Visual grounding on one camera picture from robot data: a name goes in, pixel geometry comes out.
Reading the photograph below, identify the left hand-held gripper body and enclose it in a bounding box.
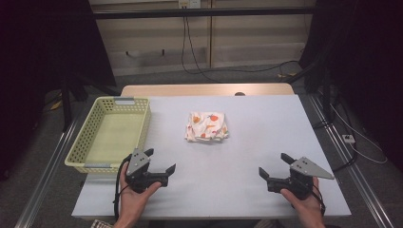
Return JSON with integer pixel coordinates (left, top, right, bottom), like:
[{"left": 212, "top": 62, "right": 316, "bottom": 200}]
[{"left": 125, "top": 147, "right": 169, "bottom": 195}]

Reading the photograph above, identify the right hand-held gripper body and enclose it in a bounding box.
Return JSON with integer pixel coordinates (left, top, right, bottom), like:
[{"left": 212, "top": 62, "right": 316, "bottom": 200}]
[{"left": 266, "top": 156, "right": 336, "bottom": 201}]

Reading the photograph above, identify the yellow-green plastic basket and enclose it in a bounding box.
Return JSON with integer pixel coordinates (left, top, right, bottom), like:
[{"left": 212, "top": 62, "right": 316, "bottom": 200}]
[{"left": 64, "top": 96, "right": 152, "bottom": 175}]

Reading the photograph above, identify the white fruit print cloth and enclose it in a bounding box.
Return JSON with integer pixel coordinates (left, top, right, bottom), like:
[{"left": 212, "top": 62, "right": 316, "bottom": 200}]
[{"left": 184, "top": 111, "right": 230, "bottom": 143}]

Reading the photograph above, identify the person's right hand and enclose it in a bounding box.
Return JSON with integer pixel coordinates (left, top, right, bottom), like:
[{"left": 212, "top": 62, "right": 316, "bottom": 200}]
[{"left": 279, "top": 176, "right": 325, "bottom": 222}]

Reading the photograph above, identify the person's left hand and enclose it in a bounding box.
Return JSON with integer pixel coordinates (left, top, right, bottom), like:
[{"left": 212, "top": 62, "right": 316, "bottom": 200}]
[{"left": 118, "top": 161, "right": 163, "bottom": 220}]

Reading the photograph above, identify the white table mat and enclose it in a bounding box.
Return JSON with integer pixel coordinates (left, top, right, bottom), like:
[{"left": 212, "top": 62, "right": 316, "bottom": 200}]
[{"left": 71, "top": 94, "right": 353, "bottom": 220}]

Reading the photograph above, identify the black stand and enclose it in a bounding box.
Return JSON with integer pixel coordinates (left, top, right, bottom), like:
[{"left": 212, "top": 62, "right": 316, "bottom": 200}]
[{"left": 60, "top": 71, "right": 122, "bottom": 133}]

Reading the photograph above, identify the dark curtain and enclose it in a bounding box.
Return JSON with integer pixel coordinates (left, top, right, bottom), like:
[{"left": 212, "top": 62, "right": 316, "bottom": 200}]
[
  {"left": 0, "top": 0, "right": 117, "bottom": 182},
  {"left": 297, "top": 0, "right": 403, "bottom": 174}
]

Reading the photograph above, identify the black horizontal bar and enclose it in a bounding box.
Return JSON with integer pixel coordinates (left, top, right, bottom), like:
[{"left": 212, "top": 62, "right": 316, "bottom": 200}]
[{"left": 92, "top": 6, "right": 317, "bottom": 21}]

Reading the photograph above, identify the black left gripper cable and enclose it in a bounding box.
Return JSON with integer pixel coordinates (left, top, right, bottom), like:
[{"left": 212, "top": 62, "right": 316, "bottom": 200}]
[{"left": 112, "top": 153, "right": 133, "bottom": 220}]

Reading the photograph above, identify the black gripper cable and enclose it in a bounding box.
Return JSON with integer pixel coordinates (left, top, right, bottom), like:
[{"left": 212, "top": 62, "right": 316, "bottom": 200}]
[
  {"left": 311, "top": 184, "right": 327, "bottom": 218},
  {"left": 112, "top": 153, "right": 133, "bottom": 220}
]

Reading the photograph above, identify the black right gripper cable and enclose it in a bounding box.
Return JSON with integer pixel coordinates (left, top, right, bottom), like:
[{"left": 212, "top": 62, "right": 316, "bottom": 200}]
[{"left": 311, "top": 184, "right": 327, "bottom": 218}]

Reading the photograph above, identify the black floor cable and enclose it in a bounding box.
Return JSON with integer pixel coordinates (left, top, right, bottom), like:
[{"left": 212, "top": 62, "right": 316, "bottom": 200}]
[{"left": 311, "top": 94, "right": 359, "bottom": 174}]

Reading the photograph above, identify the metal floor rail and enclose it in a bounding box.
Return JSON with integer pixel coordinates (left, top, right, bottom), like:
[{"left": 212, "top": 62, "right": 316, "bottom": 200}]
[
  {"left": 307, "top": 94, "right": 395, "bottom": 228},
  {"left": 14, "top": 117, "right": 82, "bottom": 228}
]

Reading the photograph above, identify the white floor cable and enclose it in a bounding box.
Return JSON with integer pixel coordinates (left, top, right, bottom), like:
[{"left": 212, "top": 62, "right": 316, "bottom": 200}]
[{"left": 328, "top": 104, "right": 389, "bottom": 165}]

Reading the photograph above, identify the black cable from outlet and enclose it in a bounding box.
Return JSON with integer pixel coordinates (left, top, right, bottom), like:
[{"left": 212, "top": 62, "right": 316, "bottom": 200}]
[{"left": 181, "top": 8, "right": 300, "bottom": 85}]

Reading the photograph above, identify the white wall outlet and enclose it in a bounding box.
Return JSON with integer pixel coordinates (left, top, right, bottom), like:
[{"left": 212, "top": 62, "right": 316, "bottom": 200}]
[{"left": 178, "top": 0, "right": 202, "bottom": 10}]

